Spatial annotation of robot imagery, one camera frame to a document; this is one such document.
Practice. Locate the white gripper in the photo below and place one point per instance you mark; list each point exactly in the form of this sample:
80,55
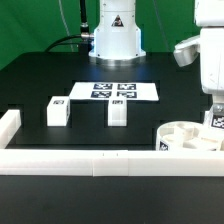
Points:
218,104

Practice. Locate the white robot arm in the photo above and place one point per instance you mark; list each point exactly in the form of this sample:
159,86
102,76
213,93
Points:
117,39

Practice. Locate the white paper marker sheet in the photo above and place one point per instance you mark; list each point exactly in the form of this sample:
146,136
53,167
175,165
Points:
105,90

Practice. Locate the white U-shaped fence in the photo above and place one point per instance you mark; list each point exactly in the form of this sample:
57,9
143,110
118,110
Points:
100,163

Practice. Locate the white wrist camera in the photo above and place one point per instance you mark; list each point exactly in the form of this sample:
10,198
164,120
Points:
187,51

